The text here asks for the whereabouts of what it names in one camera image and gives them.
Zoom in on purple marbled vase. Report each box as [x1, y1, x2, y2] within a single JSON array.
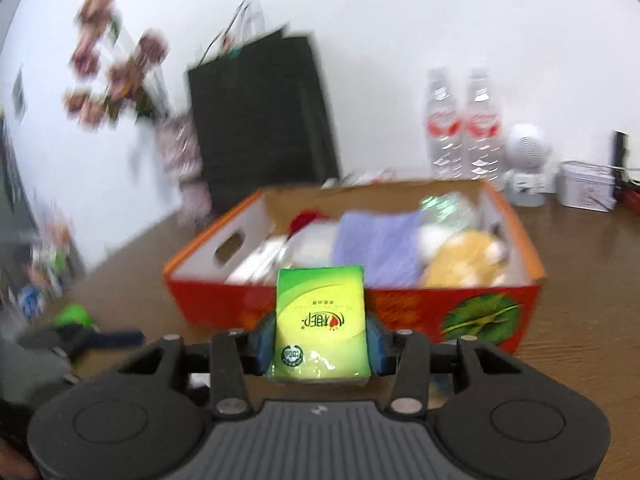
[[155, 112, 212, 229]]

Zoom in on yellow white plush toy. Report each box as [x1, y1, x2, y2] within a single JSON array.
[[419, 224, 508, 289]]

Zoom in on white tin box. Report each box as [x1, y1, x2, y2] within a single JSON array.
[[555, 160, 616, 212]]

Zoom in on left standing water bottle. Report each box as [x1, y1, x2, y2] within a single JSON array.
[[425, 67, 463, 180]]

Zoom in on red artificial rose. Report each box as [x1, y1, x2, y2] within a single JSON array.
[[288, 209, 329, 236]]

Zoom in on translucent white plastic container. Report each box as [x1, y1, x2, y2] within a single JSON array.
[[280, 220, 338, 269]]

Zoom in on black charger stand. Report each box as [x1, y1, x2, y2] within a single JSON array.
[[612, 131, 628, 202]]

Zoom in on white folding gadget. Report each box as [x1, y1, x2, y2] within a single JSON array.
[[226, 236, 288, 285]]

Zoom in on standing water bottle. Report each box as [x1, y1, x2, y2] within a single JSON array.
[[464, 67, 506, 191], [425, 67, 463, 180]]

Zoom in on purple woven drawstring pouch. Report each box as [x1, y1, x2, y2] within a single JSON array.
[[331, 210, 422, 288]]

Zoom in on black paper bag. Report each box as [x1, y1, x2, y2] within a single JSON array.
[[186, 0, 341, 216]]

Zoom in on clear iridescent plastic bag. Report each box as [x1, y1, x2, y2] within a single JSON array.
[[420, 192, 480, 232]]

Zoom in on green foam roll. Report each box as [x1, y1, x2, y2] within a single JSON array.
[[53, 304, 94, 328]]

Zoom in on green tissue pack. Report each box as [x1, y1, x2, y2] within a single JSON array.
[[269, 266, 371, 384]]

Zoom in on lying water bottle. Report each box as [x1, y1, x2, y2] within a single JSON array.
[[321, 170, 397, 188]]

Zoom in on orange red cardboard box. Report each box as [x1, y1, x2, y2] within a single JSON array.
[[163, 180, 546, 352]]

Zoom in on dried pink flowers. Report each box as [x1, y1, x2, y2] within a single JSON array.
[[63, 0, 170, 129]]

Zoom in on right standing water bottle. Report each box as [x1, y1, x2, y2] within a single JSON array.
[[464, 67, 506, 191]]

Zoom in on white astronaut speaker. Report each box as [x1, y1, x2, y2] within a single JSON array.
[[504, 122, 551, 208]]

